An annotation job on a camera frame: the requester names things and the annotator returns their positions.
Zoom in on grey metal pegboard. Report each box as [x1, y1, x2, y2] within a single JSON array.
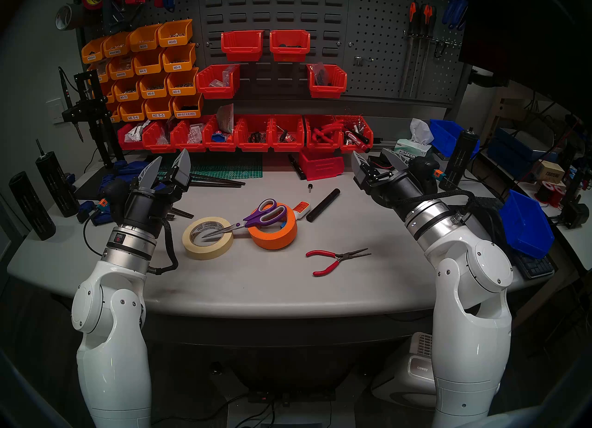
[[74, 0, 472, 108]]

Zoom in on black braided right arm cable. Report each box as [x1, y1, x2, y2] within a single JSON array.
[[393, 189, 505, 247]]

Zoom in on orange bin labelled M4X4X6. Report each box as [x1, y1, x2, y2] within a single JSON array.
[[108, 55, 137, 80]]

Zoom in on orange bin labelled M3X6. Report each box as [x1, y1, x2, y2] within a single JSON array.
[[157, 19, 193, 47]]

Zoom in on orange bin labelled M4-0.7 HEX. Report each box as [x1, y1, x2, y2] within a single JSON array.
[[172, 93, 204, 119]]

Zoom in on file with orange-black handle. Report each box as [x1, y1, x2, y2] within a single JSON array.
[[416, 4, 436, 98], [400, 2, 419, 98]]

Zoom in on small cardboard box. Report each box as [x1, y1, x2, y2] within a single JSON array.
[[532, 160, 566, 185]]

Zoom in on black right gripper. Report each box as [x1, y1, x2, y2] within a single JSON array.
[[351, 148, 431, 217]]

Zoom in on short black rod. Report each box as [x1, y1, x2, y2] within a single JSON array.
[[306, 188, 341, 223]]

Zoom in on thin black camera cable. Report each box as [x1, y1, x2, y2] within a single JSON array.
[[82, 207, 106, 260]]

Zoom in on red parts bin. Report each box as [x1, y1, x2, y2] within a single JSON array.
[[307, 64, 347, 99], [170, 118, 213, 152], [196, 64, 241, 100], [270, 29, 311, 63], [203, 116, 243, 152], [117, 123, 151, 151], [340, 116, 374, 153], [221, 30, 264, 62], [142, 121, 179, 153], [270, 115, 305, 152], [298, 149, 345, 181], [236, 115, 274, 152], [304, 115, 345, 151]]

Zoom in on black monitor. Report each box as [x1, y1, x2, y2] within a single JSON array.
[[458, 0, 592, 122]]

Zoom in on orange bin labelled M3-6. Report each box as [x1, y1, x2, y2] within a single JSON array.
[[166, 68, 199, 96]]

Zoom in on dark blue storage crate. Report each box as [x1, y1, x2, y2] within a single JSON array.
[[488, 128, 555, 178]]

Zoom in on red handled tools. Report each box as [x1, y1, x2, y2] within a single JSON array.
[[311, 124, 345, 148]]

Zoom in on orange bin labelled M3-8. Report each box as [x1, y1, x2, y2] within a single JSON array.
[[139, 72, 170, 99]]

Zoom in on green cutting mat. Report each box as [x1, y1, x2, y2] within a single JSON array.
[[155, 152, 263, 180]]

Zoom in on blue plastic bin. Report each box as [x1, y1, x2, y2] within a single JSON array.
[[429, 119, 480, 159], [499, 189, 555, 260]]

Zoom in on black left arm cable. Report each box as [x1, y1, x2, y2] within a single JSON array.
[[148, 219, 180, 276]]

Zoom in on orange tape roll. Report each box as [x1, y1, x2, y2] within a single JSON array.
[[247, 203, 298, 250]]

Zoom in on red handled needle-nose pliers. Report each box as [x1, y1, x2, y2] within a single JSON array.
[[305, 248, 372, 277]]

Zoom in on orange bin labelled M4-6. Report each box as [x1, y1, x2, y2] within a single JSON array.
[[133, 48, 166, 76]]

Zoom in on orange bin labelled M3-4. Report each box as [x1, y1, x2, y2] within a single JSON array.
[[162, 43, 197, 72]]

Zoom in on orange bin labelled M2.5-5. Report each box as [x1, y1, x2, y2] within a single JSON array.
[[144, 96, 175, 120]]

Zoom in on orange bin labelled M3X8 BAD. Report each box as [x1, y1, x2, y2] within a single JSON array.
[[103, 32, 132, 58]]

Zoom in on grey duct tape roll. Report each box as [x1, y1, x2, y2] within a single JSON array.
[[55, 3, 86, 31]]

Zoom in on orange bin labelled M3-12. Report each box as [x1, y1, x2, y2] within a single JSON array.
[[113, 77, 142, 102]]

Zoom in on white air purifier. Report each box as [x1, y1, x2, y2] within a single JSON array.
[[370, 332, 438, 409]]

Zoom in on red and black marker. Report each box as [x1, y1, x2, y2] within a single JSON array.
[[345, 129, 372, 151]]

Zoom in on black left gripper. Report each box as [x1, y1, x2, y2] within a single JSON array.
[[119, 149, 191, 239]]

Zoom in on beige masking tape roll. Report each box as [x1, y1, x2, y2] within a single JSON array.
[[182, 217, 234, 260]]

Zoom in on purple handled scissors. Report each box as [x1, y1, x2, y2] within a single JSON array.
[[202, 199, 288, 239]]

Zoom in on red wire spool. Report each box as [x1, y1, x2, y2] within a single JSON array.
[[536, 181, 567, 208]]

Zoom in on black keyboard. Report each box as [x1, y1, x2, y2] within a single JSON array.
[[476, 196, 555, 280]]

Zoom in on Kimtech tissue box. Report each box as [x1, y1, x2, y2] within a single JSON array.
[[394, 118, 435, 159]]

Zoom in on dark metal C-clamp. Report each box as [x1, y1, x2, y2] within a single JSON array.
[[103, 0, 139, 34]]

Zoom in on silver manual bag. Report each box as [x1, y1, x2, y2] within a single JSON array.
[[216, 103, 235, 134]]

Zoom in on black metal stand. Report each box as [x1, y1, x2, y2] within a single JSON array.
[[62, 70, 125, 169]]

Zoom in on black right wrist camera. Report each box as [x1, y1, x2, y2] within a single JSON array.
[[409, 156, 445, 195]]

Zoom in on orange bin labelled M3X5X4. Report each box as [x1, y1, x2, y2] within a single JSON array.
[[81, 38, 108, 64]]

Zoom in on white crumpled packet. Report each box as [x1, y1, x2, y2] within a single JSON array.
[[124, 120, 151, 143]]

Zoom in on clear plastic parts bag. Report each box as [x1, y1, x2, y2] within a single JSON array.
[[209, 66, 236, 88]]

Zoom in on orange bin labelled M2.5-6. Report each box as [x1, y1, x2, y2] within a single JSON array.
[[118, 100, 148, 122]]

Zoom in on black soldering iron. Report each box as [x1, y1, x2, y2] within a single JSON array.
[[58, 66, 85, 143]]

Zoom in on silver tool holder rack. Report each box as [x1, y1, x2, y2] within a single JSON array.
[[405, 34, 463, 48]]

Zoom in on bag of black parts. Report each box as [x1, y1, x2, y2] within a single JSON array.
[[311, 62, 340, 85]]

